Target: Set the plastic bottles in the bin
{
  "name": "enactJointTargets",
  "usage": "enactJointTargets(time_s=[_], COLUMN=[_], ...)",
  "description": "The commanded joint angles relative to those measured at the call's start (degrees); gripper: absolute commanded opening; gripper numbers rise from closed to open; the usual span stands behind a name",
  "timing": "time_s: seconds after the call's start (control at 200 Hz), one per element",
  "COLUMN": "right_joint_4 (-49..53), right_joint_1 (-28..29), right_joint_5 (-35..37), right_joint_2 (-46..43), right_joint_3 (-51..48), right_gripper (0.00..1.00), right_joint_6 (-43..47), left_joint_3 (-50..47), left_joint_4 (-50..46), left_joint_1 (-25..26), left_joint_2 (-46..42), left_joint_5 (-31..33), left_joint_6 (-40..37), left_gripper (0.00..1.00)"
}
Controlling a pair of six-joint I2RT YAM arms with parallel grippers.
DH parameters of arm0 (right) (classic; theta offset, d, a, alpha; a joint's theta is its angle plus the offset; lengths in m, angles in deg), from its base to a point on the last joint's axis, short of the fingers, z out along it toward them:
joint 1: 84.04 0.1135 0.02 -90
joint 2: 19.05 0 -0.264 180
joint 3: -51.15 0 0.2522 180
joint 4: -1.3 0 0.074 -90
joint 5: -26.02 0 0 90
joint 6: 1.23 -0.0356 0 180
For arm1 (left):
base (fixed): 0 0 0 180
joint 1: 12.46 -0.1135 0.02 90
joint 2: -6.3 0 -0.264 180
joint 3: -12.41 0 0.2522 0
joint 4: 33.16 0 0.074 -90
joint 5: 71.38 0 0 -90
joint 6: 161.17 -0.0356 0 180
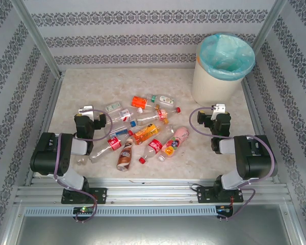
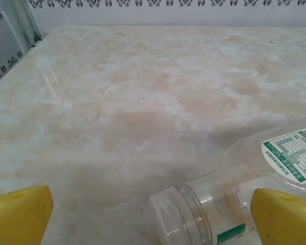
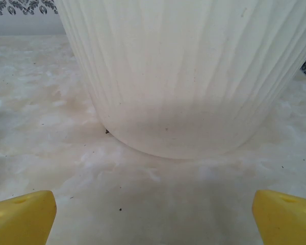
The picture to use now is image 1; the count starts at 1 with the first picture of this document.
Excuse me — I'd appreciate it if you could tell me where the small green label bottle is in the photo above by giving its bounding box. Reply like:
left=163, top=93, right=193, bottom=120
left=105, top=101, right=123, bottom=113

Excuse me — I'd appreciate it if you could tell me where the clear bottle blue cap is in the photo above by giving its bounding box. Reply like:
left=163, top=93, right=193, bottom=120
left=103, top=118, right=138, bottom=137

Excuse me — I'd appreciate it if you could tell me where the clear bottle red label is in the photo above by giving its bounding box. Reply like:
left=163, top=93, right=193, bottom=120
left=88, top=129, right=134, bottom=163

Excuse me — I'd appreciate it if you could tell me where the crushed clear plastic bottle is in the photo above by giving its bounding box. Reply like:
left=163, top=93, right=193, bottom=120
left=73, top=155, right=90, bottom=167

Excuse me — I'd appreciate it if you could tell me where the brown milk tea bottle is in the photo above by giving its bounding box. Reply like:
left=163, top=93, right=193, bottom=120
left=116, top=136, right=135, bottom=172

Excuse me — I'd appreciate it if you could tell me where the pink drink bottle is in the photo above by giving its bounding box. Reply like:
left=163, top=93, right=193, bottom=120
left=157, top=126, right=190, bottom=163

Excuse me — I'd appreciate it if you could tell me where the red floral label bottle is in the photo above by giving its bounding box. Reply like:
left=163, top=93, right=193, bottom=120
left=137, top=106, right=182, bottom=126

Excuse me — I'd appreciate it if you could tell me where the orange label bottle gold cap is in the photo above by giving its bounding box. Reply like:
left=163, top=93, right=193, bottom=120
left=131, top=95, right=161, bottom=110

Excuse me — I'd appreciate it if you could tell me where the green white label bottle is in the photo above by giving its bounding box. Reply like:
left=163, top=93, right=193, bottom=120
left=146, top=93, right=175, bottom=109

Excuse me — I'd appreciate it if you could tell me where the orange juice bottle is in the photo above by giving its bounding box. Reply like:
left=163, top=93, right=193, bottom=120
left=132, top=118, right=170, bottom=146

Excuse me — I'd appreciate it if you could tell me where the cola bottle red cap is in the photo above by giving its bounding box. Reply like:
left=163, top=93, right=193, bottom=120
left=138, top=124, right=174, bottom=164

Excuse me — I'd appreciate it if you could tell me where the cream plastic waste bin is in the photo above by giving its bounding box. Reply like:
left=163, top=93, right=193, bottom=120
left=191, top=51, right=247, bottom=108

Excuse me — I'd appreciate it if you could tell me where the small circuit board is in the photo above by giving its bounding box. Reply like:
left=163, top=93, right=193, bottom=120
left=73, top=207, right=96, bottom=214
left=216, top=205, right=234, bottom=214

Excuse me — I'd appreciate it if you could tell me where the grey metal sheet panel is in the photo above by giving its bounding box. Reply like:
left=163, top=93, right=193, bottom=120
left=5, top=204, right=303, bottom=245

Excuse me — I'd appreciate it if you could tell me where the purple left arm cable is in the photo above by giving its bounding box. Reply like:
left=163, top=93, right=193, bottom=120
left=53, top=109, right=114, bottom=223

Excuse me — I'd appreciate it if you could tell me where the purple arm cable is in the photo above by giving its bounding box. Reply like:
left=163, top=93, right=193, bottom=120
left=189, top=107, right=275, bottom=222
left=53, top=109, right=114, bottom=223

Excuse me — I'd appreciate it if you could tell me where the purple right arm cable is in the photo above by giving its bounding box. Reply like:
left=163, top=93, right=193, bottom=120
left=189, top=107, right=275, bottom=222

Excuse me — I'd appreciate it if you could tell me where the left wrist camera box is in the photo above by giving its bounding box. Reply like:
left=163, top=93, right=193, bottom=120
left=78, top=105, right=94, bottom=116

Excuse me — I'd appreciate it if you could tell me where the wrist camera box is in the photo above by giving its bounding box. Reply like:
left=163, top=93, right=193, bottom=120
left=78, top=105, right=94, bottom=116
left=210, top=103, right=226, bottom=121

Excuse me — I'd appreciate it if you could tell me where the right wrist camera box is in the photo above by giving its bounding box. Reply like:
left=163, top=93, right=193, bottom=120
left=210, top=103, right=226, bottom=121

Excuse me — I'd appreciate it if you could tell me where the aluminium table side rail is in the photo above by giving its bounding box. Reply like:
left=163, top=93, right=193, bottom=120
left=241, top=76, right=281, bottom=184
left=24, top=72, right=66, bottom=186

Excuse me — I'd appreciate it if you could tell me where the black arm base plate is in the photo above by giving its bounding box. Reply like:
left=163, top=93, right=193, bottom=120
left=61, top=187, right=108, bottom=205
left=196, top=186, right=244, bottom=204

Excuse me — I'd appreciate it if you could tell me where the aluminium mounting rail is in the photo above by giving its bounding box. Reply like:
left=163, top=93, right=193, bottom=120
left=14, top=178, right=290, bottom=205

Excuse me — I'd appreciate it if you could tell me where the aluminium frame post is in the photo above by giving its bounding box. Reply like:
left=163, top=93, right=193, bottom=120
left=11, top=0, right=63, bottom=77
left=251, top=0, right=289, bottom=52

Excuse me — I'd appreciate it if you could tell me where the white slotted cable duct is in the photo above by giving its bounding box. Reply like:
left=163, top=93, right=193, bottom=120
left=24, top=206, right=217, bottom=217

